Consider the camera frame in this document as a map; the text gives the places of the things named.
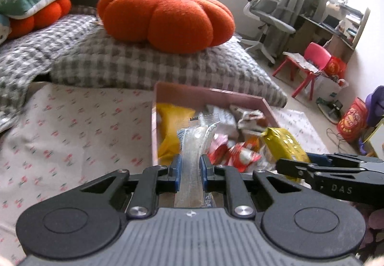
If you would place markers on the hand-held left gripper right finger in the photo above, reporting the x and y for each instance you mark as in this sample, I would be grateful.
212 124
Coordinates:
204 173

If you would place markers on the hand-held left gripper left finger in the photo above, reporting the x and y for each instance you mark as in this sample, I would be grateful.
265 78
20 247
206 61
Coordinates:
177 173

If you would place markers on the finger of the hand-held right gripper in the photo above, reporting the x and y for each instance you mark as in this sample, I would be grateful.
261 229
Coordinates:
345 160
294 170

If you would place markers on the clear snack packet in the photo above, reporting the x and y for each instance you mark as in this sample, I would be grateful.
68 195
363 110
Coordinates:
190 158

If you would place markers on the gold snack packet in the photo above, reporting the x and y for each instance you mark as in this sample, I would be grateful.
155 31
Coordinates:
285 143

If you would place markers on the pink cardboard box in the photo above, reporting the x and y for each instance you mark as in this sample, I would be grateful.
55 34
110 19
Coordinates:
210 95

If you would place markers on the yellow white box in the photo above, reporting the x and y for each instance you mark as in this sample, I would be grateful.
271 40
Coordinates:
375 141

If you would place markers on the red printed gift bag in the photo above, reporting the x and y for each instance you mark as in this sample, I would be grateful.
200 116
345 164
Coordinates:
352 122

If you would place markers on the yellow snack packet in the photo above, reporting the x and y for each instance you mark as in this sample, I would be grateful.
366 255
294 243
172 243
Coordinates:
171 134

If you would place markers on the red white snack packet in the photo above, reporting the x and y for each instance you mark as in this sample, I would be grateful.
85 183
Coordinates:
244 155

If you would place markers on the dark floral cloth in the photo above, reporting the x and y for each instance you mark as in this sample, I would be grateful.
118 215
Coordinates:
375 230

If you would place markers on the purple object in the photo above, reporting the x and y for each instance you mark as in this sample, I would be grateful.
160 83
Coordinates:
375 104

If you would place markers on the white brown snack packet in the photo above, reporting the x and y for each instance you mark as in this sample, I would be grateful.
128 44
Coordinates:
250 119

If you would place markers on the round red bag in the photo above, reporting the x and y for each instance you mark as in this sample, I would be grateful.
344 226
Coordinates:
336 68

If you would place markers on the grey checked pillow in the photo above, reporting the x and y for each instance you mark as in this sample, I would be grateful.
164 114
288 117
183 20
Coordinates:
165 71

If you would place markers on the newspaper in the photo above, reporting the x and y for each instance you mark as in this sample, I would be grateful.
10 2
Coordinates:
300 62

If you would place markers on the pink plastic child chair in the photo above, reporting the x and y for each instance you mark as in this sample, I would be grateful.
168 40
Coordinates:
315 54

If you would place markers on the wooden desk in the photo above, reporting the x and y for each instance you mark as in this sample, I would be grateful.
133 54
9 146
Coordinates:
333 32

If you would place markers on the large orange pumpkin cushion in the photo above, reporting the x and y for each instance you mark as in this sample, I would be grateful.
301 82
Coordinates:
168 17

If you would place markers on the grey office chair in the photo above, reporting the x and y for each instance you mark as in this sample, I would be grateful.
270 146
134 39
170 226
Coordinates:
270 11

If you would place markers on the grey checked quilt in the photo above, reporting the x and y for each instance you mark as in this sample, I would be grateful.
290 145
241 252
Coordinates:
27 56

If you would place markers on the small orange pumpkin cushion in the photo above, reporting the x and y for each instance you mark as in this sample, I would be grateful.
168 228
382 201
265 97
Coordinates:
42 18

